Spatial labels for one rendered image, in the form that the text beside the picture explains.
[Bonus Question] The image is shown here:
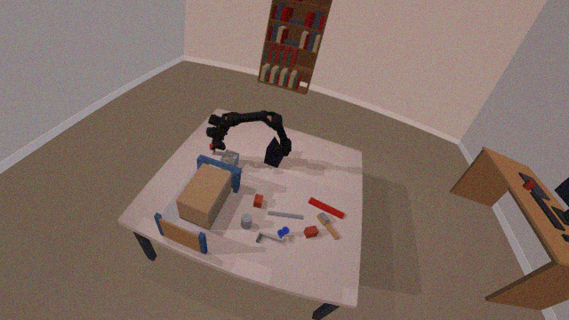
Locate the red flat bar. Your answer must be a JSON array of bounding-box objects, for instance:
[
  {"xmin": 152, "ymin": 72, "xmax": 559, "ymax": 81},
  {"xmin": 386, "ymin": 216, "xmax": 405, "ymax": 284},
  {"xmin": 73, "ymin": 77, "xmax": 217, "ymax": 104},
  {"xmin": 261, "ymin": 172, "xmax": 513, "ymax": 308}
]
[{"xmin": 309, "ymin": 197, "xmax": 345, "ymax": 219}]

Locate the grey flat bar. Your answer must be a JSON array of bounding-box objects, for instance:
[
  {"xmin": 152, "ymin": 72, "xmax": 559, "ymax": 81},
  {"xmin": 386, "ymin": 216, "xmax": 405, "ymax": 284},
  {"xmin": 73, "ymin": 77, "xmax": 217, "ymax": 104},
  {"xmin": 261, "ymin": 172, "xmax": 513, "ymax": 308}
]
[{"xmin": 268, "ymin": 211, "xmax": 302, "ymax": 220}]

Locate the grey cylinder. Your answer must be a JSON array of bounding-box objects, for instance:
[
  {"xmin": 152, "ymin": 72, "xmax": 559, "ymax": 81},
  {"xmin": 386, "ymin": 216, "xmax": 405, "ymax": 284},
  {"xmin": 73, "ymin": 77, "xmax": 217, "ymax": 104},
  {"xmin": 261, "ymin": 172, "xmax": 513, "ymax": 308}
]
[{"xmin": 241, "ymin": 213, "xmax": 252, "ymax": 229}]

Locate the grey crank handle with blue knob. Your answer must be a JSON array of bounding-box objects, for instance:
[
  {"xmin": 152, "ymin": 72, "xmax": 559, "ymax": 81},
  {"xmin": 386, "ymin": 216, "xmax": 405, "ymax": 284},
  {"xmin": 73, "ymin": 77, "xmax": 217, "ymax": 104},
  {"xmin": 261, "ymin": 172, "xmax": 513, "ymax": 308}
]
[{"xmin": 256, "ymin": 227, "xmax": 290, "ymax": 243}]

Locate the red cube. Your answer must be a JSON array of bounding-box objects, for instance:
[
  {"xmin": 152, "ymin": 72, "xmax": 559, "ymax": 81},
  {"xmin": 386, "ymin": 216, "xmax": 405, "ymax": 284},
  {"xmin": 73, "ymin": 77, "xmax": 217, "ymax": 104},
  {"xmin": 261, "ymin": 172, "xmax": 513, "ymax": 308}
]
[
  {"xmin": 253, "ymin": 194, "xmax": 263, "ymax": 208},
  {"xmin": 304, "ymin": 226, "xmax": 318, "ymax": 238}
]

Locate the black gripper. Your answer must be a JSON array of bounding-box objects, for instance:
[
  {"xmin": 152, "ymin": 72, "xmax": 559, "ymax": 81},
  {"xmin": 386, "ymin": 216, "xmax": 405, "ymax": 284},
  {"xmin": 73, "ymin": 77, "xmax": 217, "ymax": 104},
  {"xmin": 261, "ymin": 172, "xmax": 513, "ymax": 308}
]
[{"xmin": 212, "ymin": 127, "xmax": 228, "ymax": 150}]

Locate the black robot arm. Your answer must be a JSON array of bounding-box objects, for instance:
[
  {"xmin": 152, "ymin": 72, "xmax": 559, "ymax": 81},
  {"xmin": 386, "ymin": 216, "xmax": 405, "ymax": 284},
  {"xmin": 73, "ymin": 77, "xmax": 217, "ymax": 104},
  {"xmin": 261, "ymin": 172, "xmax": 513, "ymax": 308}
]
[{"xmin": 206, "ymin": 110, "xmax": 292, "ymax": 158}]

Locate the crank handle with dark red grip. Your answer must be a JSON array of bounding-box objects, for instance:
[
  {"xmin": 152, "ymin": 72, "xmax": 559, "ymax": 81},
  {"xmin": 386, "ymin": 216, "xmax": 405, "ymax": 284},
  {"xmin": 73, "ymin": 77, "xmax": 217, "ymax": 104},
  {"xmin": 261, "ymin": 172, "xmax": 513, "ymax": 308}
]
[{"xmin": 210, "ymin": 144, "xmax": 232, "ymax": 157}]

